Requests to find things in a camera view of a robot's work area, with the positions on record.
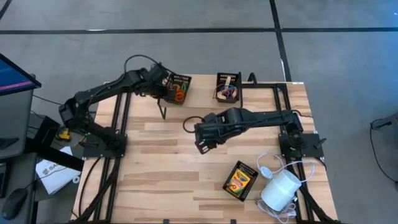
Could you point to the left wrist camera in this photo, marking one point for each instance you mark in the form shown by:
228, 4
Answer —
158, 73

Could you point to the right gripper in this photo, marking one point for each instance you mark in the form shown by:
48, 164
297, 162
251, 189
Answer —
211, 132

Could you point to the grey computer case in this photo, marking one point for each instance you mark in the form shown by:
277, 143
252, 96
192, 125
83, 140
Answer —
15, 124

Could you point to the yellow Crayola crayon box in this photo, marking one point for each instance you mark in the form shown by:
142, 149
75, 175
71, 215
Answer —
239, 182

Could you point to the black slotted plastic basket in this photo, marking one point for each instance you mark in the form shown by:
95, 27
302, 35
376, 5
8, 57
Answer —
237, 77
186, 77
245, 166

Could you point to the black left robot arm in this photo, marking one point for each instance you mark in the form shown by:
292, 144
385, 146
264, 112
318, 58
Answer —
99, 90

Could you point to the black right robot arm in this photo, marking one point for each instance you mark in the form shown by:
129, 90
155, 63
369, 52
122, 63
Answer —
264, 119

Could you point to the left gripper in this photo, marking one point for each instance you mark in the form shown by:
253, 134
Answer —
155, 88

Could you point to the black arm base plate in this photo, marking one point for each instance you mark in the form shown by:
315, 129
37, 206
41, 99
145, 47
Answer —
311, 151
93, 151

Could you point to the white printed cardboard box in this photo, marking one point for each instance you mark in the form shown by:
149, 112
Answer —
56, 177

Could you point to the computer monitor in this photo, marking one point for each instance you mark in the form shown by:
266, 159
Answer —
15, 77

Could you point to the black computer mouse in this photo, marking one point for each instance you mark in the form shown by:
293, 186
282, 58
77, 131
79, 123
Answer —
14, 202

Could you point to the wooden shelf riser black legs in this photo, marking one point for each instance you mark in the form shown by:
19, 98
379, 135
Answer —
202, 96

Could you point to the grey metal stand leg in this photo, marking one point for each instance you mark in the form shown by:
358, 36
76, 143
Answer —
385, 122

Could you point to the black equipment box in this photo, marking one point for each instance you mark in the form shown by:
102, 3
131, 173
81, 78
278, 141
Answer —
46, 127

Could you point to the thin red rubber band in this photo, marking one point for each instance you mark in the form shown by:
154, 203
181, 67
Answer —
233, 93

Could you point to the wide tan rubber band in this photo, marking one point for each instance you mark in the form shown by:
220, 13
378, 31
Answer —
227, 81
221, 96

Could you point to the blue rubber band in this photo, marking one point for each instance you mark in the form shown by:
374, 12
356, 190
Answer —
228, 87

